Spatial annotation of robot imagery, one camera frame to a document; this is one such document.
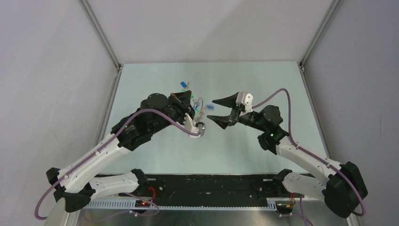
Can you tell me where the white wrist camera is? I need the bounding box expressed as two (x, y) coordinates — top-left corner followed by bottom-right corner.
(184, 113), (206, 138)
(236, 92), (253, 115)

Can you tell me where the aluminium corner post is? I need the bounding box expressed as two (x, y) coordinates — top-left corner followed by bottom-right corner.
(78, 0), (121, 72)
(298, 0), (343, 70)

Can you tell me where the right controller board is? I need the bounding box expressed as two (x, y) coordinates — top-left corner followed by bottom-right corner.
(276, 203), (294, 211)

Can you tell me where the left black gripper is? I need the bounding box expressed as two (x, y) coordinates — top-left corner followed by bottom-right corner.
(150, 90), (195, 135)

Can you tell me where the large silver keyring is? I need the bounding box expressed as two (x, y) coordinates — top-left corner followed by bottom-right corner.
(192, 97), (204, 121)

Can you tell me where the left controller board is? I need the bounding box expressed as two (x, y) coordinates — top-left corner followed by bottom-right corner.
(134, 200), (152, 209)

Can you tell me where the right aluminium corner post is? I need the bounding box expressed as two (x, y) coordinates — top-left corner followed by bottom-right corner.
(298, 0), (343, 70)

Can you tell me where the left aluminium corner post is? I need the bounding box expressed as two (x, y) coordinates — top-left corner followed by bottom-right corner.
(78, 0), (121, 72)

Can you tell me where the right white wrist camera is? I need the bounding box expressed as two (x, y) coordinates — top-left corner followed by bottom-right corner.
(236, 92), (253, 115)

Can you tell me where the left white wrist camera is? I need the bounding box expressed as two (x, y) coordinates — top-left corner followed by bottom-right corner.
(184, 113), (206, 138)

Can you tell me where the controller board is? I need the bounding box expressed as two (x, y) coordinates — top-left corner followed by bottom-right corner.
(134, 200), (152, 209)
(276, 203), (294, 211)

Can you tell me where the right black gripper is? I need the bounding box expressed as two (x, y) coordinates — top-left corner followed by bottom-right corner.
(207, 92), (267, 132)

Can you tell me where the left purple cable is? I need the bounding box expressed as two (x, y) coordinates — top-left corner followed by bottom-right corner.
(34, 108), (202, 221)

